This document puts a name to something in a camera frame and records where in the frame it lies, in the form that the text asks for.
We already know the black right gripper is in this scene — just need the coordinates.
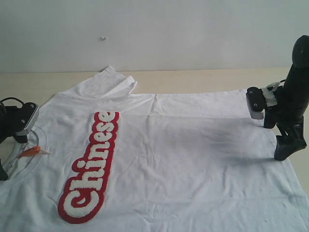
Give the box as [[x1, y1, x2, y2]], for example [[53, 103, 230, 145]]
[[263, 82, 309, 161]]

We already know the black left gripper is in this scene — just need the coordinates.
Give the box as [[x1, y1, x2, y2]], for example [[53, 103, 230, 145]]
[[0, 106, 28, 181]]

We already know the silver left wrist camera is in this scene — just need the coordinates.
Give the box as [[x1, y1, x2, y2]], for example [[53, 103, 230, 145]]
[[14, 102, 39, 136]]

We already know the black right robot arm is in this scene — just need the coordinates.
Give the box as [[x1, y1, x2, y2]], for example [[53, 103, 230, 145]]
[[264, 35, 309, 161]]

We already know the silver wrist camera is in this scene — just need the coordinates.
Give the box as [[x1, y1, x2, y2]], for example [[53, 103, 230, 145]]
[[14, 102, 39, 136], [246, 87, 266, 120]]

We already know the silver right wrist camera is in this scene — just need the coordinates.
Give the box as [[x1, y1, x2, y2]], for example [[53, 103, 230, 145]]
[[246, 87, 266, 120]]

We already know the white t-shirt red Chinese patch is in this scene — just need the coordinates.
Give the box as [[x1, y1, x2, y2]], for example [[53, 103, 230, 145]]
[[0, 67, 309, 232]]

